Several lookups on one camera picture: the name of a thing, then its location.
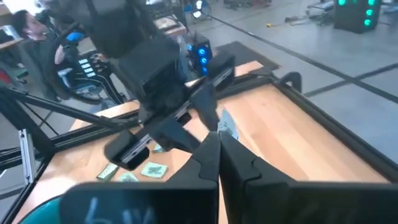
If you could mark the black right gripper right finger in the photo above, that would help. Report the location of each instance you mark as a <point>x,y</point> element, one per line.
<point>248,186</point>

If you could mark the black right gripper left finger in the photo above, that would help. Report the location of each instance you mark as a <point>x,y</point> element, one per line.
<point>199,174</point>

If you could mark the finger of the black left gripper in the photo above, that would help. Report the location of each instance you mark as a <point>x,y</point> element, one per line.
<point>175,137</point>
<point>205,105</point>

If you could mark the green sweetener packet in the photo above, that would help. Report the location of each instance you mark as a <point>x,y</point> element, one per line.
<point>228,123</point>
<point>108,172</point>
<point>154,170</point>
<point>158,148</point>
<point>127,178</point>

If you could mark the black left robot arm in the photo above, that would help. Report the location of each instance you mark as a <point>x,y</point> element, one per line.
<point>109,25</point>

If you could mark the black computer tower blue lights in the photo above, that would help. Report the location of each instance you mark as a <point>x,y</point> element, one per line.
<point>202,53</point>

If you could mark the black floor mat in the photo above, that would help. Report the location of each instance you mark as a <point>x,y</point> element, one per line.
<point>248,54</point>

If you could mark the black corner clamp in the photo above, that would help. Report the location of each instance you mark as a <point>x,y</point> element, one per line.
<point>292,81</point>

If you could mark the person's hand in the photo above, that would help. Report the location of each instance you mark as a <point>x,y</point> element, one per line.
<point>74,36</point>

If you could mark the person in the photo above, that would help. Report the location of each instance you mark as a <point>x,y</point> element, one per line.
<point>31,28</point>

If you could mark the teal speckled enamel mug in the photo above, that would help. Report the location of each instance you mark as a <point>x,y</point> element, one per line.
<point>40,214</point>

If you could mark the black computer tower green lights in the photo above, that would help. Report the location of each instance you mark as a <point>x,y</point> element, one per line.
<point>351,18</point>

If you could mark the black aluminium table frame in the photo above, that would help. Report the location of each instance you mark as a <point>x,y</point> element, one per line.
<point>342,133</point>

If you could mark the silver frame bracket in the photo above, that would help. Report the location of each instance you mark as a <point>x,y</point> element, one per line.
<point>27,155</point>

